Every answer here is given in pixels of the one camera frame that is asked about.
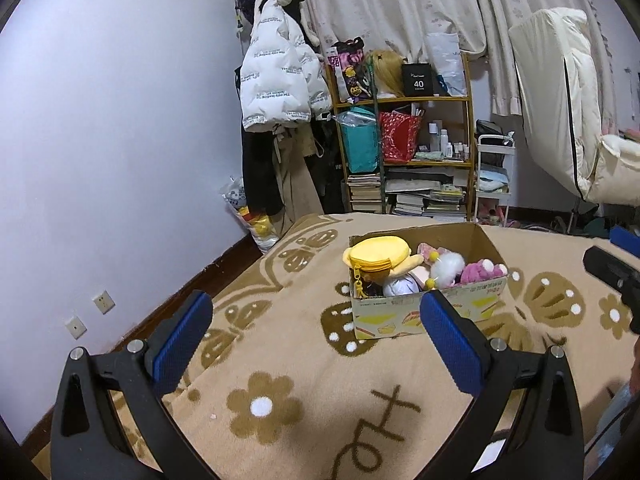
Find teal bag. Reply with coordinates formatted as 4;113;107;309
342;107;382;174

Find pale floral curtain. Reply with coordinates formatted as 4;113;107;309
289;0;623;117

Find pink plush bear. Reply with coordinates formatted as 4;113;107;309
459;258;509;287

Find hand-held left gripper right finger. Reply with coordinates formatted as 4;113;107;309
419;288;587;480

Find beige floral blanket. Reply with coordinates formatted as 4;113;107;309
30;211;640;480

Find group of cosmetic bottles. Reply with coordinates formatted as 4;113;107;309
426;119;472;159

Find yellow wooden shelf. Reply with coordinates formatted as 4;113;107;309
325;51;477;224

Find white fluffy plush toy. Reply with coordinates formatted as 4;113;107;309
429;252;467;290

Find black box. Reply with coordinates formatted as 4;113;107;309
401;62;434;97

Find blond wig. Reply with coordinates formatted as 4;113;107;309
366;49;409;99

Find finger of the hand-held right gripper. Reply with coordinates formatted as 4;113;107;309
608;225;640;258

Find white metal cart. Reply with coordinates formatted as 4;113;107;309
472;131;517;227

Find white puffer jacket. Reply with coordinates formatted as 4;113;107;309
239;0;332;134

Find black coat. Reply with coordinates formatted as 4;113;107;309
240;122;284;217

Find pile of books and papers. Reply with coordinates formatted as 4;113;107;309
384;165;472;222

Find yellow plush toy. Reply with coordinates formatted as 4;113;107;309
342;236;425;299

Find red patterned bag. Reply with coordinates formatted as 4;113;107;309
377;110;424;164

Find printed cardboard box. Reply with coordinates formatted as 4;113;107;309
347;222;511;342

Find light pink plush toy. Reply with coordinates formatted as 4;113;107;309
413;242;445;288

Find blue and white cloth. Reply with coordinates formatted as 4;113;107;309
476;169;510;194

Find white padded quilt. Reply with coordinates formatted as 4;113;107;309
508;7;640;207

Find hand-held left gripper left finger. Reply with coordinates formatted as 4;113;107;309
50;289;216;480

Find clear bag of toys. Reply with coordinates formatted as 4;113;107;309
219;175;282;254

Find black garment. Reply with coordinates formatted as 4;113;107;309
309;114;349;214

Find black patterned tote bag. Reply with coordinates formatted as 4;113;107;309
331;36;374;104

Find white plastic bag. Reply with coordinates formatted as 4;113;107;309
424;32;467;97

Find lavender and navy plush doll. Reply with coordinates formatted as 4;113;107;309
370;272;424;297

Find stack of books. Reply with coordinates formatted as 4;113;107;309
347;172;384;214

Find clear plastic bag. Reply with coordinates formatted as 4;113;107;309
333;110;377;130

